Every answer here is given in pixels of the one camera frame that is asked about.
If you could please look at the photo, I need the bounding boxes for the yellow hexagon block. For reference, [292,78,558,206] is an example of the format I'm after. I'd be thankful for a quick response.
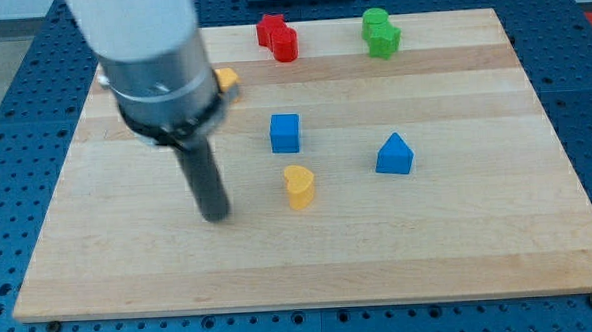
[215,68,240,92]

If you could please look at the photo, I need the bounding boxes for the blue triangle block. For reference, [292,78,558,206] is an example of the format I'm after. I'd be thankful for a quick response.
[375,133,415,175]

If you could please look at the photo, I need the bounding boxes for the green star block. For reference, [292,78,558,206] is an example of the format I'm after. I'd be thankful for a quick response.
[367,22,401,60]

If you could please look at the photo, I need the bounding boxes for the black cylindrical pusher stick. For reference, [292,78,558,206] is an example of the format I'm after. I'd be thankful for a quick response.
[173,138,231,223]

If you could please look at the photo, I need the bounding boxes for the green cylinder block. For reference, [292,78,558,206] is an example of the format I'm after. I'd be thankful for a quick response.
[361,7,389,41]

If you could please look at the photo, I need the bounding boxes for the wooden board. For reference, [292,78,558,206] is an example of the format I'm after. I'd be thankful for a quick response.
[13,8,592,322]

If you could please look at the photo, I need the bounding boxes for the blue cube block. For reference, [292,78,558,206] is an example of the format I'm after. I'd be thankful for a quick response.
[269,114,300,154]

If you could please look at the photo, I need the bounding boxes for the red cylinder block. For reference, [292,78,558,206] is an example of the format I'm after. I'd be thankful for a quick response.
[270,27,299,63]

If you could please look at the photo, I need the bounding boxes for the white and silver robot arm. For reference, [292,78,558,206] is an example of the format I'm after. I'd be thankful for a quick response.
[66,0,230,223]

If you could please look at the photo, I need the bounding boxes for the yellow heart block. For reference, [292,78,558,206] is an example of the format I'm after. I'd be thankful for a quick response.
[283,165,315,210]

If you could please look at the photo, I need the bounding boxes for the red star block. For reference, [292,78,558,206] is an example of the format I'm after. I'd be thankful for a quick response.
[256,14,286,48]

